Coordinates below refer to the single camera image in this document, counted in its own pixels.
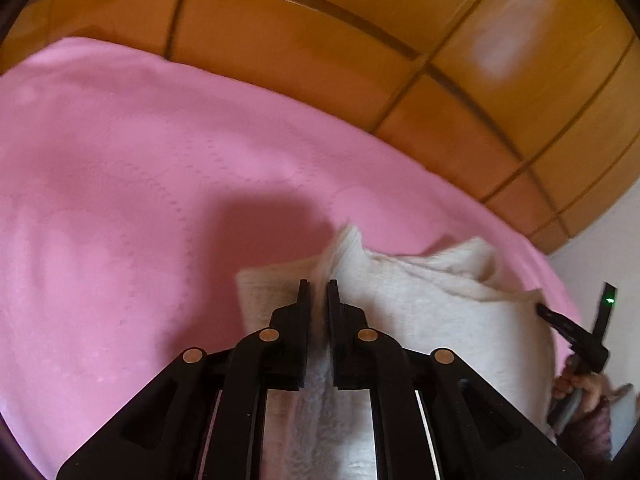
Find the person's right hand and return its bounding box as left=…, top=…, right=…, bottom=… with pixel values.
left=551, top=360, right=605, bottom=413

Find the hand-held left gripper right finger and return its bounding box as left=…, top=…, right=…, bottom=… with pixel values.
left=326, top=279, right=585, bottom=480

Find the wooden panelled headboard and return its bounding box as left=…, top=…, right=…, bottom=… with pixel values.
left=0, top=0, right=640, bottom=257

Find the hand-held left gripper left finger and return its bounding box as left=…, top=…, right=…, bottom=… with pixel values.
left=56, top=279, right=314, bottom=480

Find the white towel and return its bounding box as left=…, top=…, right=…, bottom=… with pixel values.
left=235, top=223, right=559, bottom=480

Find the pink blanket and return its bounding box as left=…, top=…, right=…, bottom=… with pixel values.
left=0, top=35, right=585, bottom=480

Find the person's right forearm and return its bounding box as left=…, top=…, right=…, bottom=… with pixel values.
left=556, top=400, right=615, bottom=463

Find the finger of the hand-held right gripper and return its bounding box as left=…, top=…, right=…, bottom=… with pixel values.
left=536, top=303, right=610, bottom=375

